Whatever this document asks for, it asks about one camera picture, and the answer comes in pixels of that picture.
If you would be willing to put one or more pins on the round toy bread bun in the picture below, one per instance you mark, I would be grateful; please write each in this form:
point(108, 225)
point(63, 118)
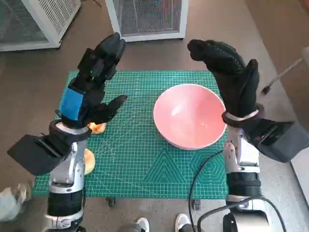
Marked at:
point(89, 162)

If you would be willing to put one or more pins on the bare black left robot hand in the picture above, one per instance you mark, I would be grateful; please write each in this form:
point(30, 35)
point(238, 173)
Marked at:
point(72, 104)

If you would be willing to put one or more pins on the long twisted toy bread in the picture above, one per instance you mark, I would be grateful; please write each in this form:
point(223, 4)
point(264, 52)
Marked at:
point(99, 128)

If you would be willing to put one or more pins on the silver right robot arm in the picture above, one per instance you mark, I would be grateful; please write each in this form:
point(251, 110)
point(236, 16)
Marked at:
point(241, 159)

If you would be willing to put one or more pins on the green cutting mat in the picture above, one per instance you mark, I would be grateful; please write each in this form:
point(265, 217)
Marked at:
point(135, 145)

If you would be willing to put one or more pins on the person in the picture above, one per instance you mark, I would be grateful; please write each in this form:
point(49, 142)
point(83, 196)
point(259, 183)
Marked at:
point(12, 203)

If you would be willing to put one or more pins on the white cabinet with perforated side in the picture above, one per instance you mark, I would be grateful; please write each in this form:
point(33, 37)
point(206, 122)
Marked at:
point(48, 19)

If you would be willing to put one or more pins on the pink bowl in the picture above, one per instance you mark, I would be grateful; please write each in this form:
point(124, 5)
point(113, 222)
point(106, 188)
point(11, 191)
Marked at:
point(190, 116)

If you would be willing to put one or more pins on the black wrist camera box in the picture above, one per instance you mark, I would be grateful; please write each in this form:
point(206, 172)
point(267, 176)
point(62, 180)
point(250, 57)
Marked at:
point(31, 154)
point(277, 142)

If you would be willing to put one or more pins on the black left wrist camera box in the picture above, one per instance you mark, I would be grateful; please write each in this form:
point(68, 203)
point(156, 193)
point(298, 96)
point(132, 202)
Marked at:
point(31, 154)

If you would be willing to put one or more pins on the black table caster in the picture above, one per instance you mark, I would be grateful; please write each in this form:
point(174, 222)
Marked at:
point(111, 202)
point(196, 205)

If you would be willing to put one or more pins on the white desk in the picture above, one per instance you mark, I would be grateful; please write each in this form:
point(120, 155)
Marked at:
point(301, 176)

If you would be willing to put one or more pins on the white shoe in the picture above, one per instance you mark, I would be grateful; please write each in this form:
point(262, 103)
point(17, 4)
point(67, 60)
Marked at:
point(143, 224)
point(181, 222)

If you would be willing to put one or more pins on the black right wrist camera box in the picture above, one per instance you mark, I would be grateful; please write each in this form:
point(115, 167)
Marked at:
point(277, 142)

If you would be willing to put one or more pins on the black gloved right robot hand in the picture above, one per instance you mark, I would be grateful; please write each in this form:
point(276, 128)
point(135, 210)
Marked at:
point(231, 79)

